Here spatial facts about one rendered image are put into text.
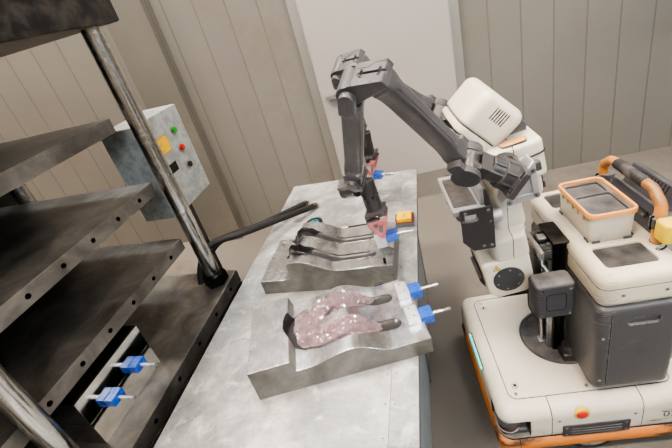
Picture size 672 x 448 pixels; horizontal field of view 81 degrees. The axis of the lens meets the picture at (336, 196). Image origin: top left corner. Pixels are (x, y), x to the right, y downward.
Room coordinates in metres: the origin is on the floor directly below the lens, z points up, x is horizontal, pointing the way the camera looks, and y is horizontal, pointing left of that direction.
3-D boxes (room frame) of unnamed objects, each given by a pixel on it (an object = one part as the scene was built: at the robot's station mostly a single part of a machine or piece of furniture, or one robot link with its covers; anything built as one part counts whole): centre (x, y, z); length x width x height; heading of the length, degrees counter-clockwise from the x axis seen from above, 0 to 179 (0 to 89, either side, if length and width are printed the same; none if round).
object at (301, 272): (1.24, 0.08, 0.87); 0.50 x 0.26 x 0.14; 73
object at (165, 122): (1.66, 0.68, 0.73); 0.30 x 0.22 x 1.47; 163
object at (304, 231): (1.23, 0.07, 0.92); 0.35 x 0.16 x 0.09; 73
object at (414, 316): (0.83, -0.16, 0.85); 0.13 x 0.05 x 0.05; 90
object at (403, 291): (0.94, -0.16, 0.85); 0.13 x 0.05 x 0.05; 90
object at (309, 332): (0.88, 0.10, 0.90); 0.26 x 0.18 x 0.08; 90
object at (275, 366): (0.88, 0.11, 0.85); 0.50 x 0.26 x 0.11; 90
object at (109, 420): (0.96, 1.01, 0.87); 0.50 x 0.27 x 0.17; 73
